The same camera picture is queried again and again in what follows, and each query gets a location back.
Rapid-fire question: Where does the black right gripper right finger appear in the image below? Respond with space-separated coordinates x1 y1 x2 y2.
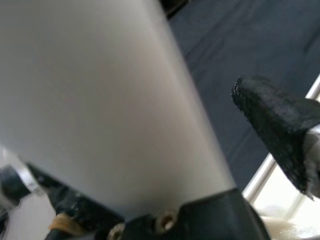
230 75 320 202

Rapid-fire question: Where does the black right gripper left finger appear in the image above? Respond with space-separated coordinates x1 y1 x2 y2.
26 162 126 240

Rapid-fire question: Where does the white plastic table leg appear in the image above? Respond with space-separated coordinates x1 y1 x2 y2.
0 0 237 221

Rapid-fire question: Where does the white plastic table top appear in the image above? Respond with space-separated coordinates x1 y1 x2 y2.
241 73 320 240

